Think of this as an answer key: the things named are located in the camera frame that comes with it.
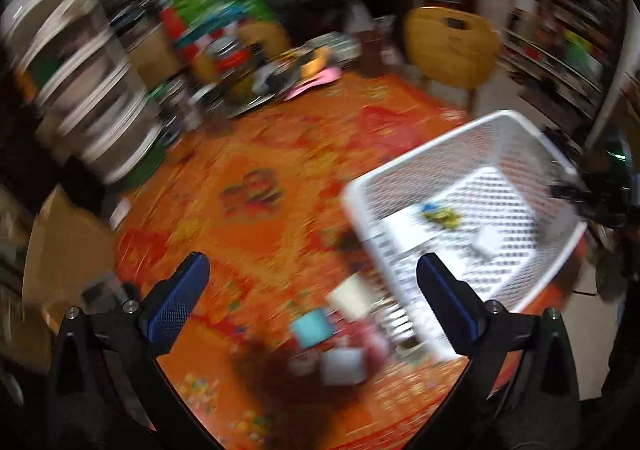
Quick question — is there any white cube charger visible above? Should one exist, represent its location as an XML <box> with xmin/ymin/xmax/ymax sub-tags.
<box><xmin>320</xmin><ymin>347</ymin><xmax>367</xmax><ymax>386</ymax></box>

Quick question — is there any yellow toy car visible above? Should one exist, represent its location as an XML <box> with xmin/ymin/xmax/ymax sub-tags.
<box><xmin>420</xmin><ymin>203</ymin><xmax>463</xmax><ymax>229</ymax></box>

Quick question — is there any white perforated plastic basket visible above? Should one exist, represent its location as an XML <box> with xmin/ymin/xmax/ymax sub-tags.
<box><xmin>341</xmin><ymin>110</ymin><xmax>587</xmax><ymax>361</ymax></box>

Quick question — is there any teal plug adapter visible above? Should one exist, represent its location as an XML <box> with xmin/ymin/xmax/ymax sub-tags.
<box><xmin>290</xmin><ymin>308</ymin><xmax>335</xmax><ymax>350</ymax></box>

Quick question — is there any white square charger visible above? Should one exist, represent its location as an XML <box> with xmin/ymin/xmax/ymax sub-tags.
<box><xmin>471</xmin><ymin>225</ymin><xmax>504</xmax><ymax>259</ymax></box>

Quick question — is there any cardboard box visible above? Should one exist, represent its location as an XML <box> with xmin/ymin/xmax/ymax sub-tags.
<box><xmin>22</xmin><ymin>186</ymin><xmax>115</xmax><ymax>332</ymax></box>

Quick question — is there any white small charger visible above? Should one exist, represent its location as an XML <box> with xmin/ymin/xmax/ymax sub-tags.
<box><xmin>326</xmin><ymin>273</ymin><xmax>383</xmax><ymax>322</ymax></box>

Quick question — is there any hello kitty charger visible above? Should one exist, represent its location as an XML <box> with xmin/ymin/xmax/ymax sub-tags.
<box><xmin>288</xmin><ymin>349</ymin><xmax>322</xmax><ymax>378</ymax></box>

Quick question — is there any white stacked drawer tower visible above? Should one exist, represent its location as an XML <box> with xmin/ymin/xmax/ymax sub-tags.
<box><xmin>1</xmin><ymin>0</ymin><xmax>162</xmax><ymax>185</ymax></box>

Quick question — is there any red lid pickle jar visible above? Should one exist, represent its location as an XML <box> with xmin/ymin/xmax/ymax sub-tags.
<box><xmin>205</xmin><ymin>36</ymin><xmax>255</xmax><ymax>91</ymax></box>

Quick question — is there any wooden chair right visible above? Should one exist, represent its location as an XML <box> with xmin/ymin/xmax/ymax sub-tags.
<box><xmin>404</xmin><ymin>6</ymin><xmax>500</xmax><ymax>113</ymax></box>

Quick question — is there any wooden chair behind table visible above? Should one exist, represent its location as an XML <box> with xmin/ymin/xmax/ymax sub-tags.
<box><xmin>238</xmin><ymin>20</ymin><xmax>291</xmax><ymax>59</ymax></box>

